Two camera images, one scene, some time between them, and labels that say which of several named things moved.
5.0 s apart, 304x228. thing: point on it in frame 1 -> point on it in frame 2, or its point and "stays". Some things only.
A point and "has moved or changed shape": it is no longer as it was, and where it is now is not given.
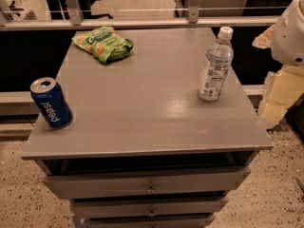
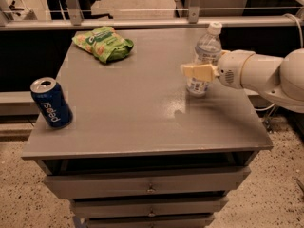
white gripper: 289,43 -> 232,69
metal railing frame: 77,21 stays
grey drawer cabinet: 142,149 stays
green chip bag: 104,43 stays
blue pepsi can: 52,102 stays
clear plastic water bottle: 216,65 has moved or changed shape
